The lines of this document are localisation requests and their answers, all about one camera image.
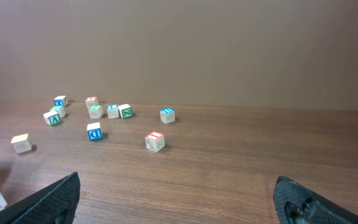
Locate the green z block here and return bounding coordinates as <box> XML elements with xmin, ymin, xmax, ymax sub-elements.
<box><xmin>50</xmin><ymin>106</ymin><xmax>66</xmax><ymax>118</ymax></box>
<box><xmin>88</xmin><ymin>105</ymin><xmax>104</xmax><ymax>119</ymax></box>

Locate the left green Z block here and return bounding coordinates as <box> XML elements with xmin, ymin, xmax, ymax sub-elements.
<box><xmin>50</xmin><ymin>106</ymin><xmax>66</xmax><ymax>118</ymax></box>

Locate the block with blue X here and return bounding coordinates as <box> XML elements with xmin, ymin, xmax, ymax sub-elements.
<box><xmin>53</xmin><ymin>95</ymin><xmax>68</xmax><ymax>107</ymax></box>

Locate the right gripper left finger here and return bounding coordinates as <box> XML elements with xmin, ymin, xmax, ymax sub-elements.
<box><xmin>0</xmin><ymin>172</ymin><xmax>80</xmax><ymax>224</ymax></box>

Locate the white block green N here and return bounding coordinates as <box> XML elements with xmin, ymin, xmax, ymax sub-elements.
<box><xmin>117</xmin><ymin>104</ymin><xmax>133</xmax><ymax>119</ymax></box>

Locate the blue top block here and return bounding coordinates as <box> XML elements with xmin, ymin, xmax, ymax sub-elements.
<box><xmin>160</xmin><ymin>108</ymin><xmax>175</xmax><ymax>124</ymax></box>

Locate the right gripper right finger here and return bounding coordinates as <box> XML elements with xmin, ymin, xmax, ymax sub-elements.
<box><xmin>273</xmin><ymin>176</ymin><xmax>358</xmax><ymax>224</ymax></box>

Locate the white block green side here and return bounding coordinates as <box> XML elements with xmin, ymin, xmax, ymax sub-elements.
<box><xmin>44</xmin><ymin>111</ymin><xmax>61</xmax><ymax>126</ymax></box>

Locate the red top block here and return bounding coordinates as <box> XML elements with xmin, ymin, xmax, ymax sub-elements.
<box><xmin>145</xmin><ymin>131</ymin><xmax>165</xmax><ymax>152</ymax></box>

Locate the yellow S block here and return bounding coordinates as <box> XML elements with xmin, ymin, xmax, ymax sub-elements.
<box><xmin>11</xmin><ymin>133</ymin><xmax>32</xmax><ymax>154</ymax></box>

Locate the block with red V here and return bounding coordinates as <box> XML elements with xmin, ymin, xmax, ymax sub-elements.
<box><xmin>85</xmin><ymin>96</ymin><xmax>98</xmax><ymax>109</ymax></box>

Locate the middle green Z block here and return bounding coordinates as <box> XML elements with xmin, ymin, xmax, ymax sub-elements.
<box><xmin>88</xmin><ymin>105</ymin><xmax>104</xmax><ymax>119</ymax></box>

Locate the blue L block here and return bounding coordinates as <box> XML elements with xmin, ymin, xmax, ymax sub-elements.
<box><xmin>106</xmin><ymin>105</ymin><xmax>120</xmax><ymax>119</ymax></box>

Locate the white block blue D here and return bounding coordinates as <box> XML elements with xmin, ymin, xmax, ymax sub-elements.
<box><xmin>87</xmin><ymin>122</ymin><xmax>103</xmax><ymax>141</ymax></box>

